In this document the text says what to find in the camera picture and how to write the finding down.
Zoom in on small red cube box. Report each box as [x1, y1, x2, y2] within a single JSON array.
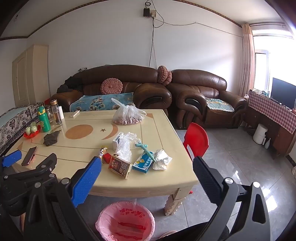
[[103, 153, 112, 164]]

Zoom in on colourful snack wrapper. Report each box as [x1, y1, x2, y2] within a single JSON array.
[[98, 147, 108, 159]]

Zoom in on red gold cigarette box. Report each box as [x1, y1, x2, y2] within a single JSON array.
[[108, 154, 132, 179]]

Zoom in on white tissue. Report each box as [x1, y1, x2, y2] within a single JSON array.
[[152, 149, 172, 171]]

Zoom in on clear plastic bag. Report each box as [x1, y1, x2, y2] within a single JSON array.
[[115, 132, 140, 163]]

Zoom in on teal toy stick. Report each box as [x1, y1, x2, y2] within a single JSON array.
[[135, 142, 155, 162]]

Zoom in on pink cushion on sofa arm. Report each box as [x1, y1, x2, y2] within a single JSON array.
[[158, 65, 172, 86]]

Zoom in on pink lined trash bin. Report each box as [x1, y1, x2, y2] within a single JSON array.
[[95, 201, 156, 241]]

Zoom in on smartphone with red case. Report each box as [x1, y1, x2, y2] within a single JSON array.
[[21, 147, 37, 166]]

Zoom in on black white patterned cloth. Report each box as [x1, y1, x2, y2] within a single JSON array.
[[1, 102, 44, 155]]

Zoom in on red plate with fruit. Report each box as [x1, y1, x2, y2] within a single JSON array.
[[23, 121, 41, 138]]

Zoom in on red plastic chair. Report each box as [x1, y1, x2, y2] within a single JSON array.
[[183, 123, 209, 157]]

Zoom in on dark grey rag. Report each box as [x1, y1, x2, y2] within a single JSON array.
[[43, 130, 60, 147]]

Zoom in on green kids water bottle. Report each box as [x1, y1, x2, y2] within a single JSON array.
[[38, 106, 51, 133]]

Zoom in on beige patterned coffee table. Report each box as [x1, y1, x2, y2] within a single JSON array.
[[11, 109, 198, 215]]

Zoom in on glass jar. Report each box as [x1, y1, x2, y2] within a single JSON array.
[[45, 105, 55, 123]]

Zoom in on white appliance on floor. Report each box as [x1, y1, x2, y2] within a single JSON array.
[[253, 123, 268, 145]]

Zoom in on pink shoe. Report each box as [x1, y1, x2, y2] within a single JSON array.
[[159, 230, 177, 238]]

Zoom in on white cup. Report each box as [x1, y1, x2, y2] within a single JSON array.
[[59, 106, 64, 120]]

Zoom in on glass tea bottle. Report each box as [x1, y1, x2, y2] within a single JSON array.
[[50, 99, 62, 125]]

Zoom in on white remote control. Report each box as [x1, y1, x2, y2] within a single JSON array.
[[70, 110, 80, 118]]

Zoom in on blue armchair seat cover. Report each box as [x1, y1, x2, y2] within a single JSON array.
[[206, 97, 234, 113]]

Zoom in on brown leather armchair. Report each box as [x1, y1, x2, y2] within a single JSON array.
[[166, 69, 247, 130]]

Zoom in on plastic bag of peanuts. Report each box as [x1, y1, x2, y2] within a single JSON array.
[[111, 98, 147, 126]]

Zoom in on blue floral sofa cover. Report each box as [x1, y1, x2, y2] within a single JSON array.
[[69, 92, 134, 112]]

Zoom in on red checked cloth cabinet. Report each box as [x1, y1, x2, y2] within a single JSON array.
[[244, 90, 295, 156]]

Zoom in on beige wardrobe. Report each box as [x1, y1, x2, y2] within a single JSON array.
[[12, 45, 50, 107]]

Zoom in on dark clothes on sofa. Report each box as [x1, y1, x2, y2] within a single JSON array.
[[57, 76, 83, 93]]

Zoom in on brown leather long sofa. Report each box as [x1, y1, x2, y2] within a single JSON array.
[[51, 65, 172, 112]]

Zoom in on pink round cushion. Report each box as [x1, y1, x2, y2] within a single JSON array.
[[100, 78, 123, 95]]

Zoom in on pink curtain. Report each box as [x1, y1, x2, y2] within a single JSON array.
[[239, 23, 255, 97]]

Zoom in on black flat television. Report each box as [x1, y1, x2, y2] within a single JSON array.
[[271, 78, 296, 109]]

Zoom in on wall cable with socket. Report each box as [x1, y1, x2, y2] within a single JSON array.
[[142, 0, 243, 69]]

